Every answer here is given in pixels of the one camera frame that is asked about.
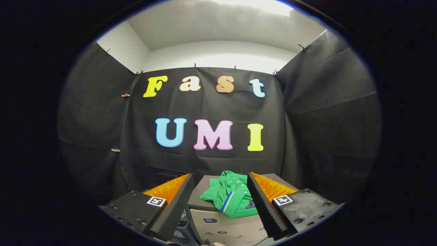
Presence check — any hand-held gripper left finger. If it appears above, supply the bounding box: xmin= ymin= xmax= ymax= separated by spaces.
xmin=99 ymin=173 xmax=196 ymax=242

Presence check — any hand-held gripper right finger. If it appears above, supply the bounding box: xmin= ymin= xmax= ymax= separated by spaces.
xmin=247 ymin=172 xmax=343 ymax=240

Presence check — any dark grey washing machine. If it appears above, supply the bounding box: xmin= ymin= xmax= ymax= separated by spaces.
xmin=145 ymin=166 xmax=199 ymax=245

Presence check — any green polo shirt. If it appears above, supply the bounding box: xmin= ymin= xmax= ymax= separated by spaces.
xmin=199 ymin=170 xmax=260 ymax=219

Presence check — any grey cabinet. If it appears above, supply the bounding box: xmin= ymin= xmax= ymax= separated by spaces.
xmin=187 ymin=173 xmax=301 ymax=246

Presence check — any black backdrop cloth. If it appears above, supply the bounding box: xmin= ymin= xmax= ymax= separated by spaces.
xmin=57 ymin=29 xmax=382 ymax=205

